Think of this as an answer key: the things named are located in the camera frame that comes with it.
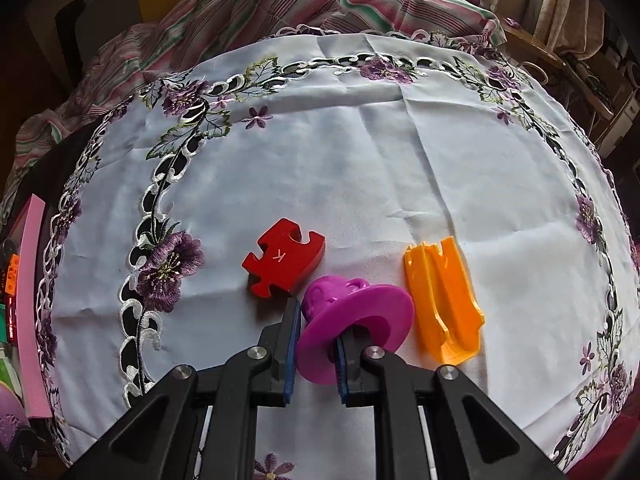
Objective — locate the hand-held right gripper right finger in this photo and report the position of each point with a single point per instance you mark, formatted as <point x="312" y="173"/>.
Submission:
<point x="342" y="372"/>

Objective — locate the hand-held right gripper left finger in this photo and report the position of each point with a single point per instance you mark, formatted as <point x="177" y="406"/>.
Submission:
<point x="291" y="350"/>

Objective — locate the magenta plastic funnel toy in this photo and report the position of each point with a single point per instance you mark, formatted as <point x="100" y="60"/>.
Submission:
<point x="360" y="310"/>

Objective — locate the pink storage box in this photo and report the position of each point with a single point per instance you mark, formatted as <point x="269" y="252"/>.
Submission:
<point x="32" y="310"/>

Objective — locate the pink embossed oval toy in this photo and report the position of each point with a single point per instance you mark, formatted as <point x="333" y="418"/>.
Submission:
<point x="11" y="415"/>

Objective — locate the red wooden puzzle piece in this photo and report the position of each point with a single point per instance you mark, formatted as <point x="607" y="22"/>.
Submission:
<point x="280" y="260"/>

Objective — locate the orange plastic scoop toy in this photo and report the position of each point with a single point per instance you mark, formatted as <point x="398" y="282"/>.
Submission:
<point x="445" y="305"/>

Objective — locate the white embroidered floral tablecloth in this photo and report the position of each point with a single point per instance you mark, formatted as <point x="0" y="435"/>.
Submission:
<point x="350" y="170"/>

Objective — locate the small orange building block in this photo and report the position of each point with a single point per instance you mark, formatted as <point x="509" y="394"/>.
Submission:
<point x="14" y="272"/>

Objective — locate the pink green striped blanket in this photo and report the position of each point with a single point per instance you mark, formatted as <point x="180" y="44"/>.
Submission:
<point x="300" y="0"/>

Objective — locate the wooden desk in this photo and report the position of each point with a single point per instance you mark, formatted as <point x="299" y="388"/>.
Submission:
<point x="535" y="42"/>

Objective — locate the black padded panel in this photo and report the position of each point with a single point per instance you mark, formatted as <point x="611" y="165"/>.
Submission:
<point x="70" y="35"/>

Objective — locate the small purple item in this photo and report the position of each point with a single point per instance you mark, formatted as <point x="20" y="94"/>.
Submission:
<point x="513" y="23"/>

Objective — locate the beige patterned curtain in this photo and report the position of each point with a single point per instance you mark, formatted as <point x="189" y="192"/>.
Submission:
<point x="565" y="0"/>

